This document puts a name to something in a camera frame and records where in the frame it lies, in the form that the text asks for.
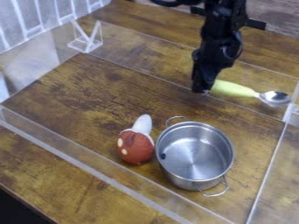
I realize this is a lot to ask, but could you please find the clear acrylic corner bracket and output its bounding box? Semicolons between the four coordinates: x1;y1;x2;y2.
67;21;103;53

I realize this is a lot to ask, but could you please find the clear acrylic barrier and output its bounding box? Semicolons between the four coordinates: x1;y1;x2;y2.
247;82;299;224
0;105;234;224

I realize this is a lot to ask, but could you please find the stainless steel pot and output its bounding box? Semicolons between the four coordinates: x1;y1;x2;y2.
155;116;235;197

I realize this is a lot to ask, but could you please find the brown plush mushroom toy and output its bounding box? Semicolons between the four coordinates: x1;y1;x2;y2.
117;114;155;165

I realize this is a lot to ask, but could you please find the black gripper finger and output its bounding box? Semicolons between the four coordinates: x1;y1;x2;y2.
191;81;214;95

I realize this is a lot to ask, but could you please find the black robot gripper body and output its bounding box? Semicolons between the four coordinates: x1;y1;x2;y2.
191;31;243;85

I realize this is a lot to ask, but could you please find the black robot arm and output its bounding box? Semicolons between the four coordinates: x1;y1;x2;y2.
151;0;249;94

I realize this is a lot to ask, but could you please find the green handled metal spoon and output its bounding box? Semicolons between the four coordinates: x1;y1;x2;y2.
210;80;291;108

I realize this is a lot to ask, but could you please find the clear acrylic right barrier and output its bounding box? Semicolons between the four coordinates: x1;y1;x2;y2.
247;82;299;224

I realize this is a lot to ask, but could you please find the clear acrylic front barrier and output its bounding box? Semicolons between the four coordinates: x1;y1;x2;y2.
0;105;234;224

